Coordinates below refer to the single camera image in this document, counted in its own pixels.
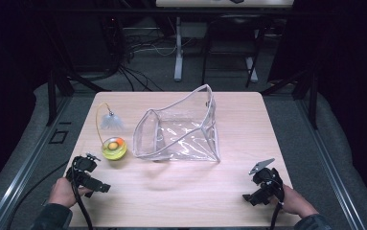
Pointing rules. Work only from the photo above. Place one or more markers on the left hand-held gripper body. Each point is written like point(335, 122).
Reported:
point(82, 164)

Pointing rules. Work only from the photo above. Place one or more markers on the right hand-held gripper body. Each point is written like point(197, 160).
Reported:
point(272, 182)

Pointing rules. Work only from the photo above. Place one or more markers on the person's right hand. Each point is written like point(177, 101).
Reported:
point(294, 202)

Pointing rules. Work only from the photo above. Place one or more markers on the person's left hand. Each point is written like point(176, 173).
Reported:
point(61, 193)

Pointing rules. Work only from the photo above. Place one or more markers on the yellow feather cat toy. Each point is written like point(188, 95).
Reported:
point(114, 148)

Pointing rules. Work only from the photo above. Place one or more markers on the black metal stand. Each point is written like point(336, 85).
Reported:
point(52, 96)
point(313, 96)

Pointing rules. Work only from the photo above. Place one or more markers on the clear plastic bag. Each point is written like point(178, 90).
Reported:
point(184, 134)

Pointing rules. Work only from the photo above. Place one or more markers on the white desk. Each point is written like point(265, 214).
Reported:
point(178, 48)

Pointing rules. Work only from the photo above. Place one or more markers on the black chair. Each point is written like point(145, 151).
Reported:
point(235, 22)

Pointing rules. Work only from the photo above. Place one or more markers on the aluminium rail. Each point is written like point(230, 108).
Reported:
point(331, 166)
point(27, 163)

